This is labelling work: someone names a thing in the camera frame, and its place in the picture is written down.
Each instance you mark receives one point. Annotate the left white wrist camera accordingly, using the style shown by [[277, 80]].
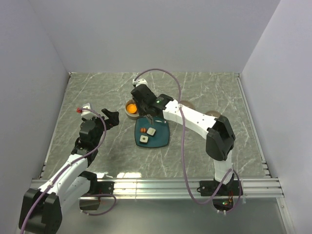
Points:
[[85, 112]]

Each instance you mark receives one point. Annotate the beige lid with handle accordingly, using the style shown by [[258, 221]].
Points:
[[188, 104]]

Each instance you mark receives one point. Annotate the teal square plate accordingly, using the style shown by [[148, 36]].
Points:
[[161, 137]]

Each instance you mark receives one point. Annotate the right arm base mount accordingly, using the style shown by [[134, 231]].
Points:
[[227, 196]]

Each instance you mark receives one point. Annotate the orange egg tart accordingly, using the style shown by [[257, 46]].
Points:
[[131, 108]]

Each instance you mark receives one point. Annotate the aluminium front rail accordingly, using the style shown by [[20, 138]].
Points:
[[175, 188]]

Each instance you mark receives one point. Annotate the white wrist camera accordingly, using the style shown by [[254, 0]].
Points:
[[139, 81], [85, 112]]

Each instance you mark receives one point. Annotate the sushi roll yellow centre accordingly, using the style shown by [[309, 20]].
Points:
[[151, 131]]

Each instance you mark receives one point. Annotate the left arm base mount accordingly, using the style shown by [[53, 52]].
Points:
[[98, 190]]

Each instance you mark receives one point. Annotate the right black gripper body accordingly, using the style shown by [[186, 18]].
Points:
[[142, 109]]

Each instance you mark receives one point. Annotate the left steel lunch container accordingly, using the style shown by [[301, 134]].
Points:
[[130, 116]]

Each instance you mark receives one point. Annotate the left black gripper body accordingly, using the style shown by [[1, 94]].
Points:
[[100, 127]]

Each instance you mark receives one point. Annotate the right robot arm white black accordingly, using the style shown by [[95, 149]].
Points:
[[217, 131]]

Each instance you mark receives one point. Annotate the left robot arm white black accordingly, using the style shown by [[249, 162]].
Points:
[[43, 208]]

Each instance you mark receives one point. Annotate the sushi roll green centre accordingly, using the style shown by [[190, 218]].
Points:
[[143, 139]]

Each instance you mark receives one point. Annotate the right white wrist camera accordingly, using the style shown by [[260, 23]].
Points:
[[139, 81]]

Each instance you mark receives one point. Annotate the steel lunch container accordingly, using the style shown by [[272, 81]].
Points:
[[162, 118], [130, 116]]

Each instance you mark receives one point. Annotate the right steel lunch container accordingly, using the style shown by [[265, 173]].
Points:
[[162, 118]]

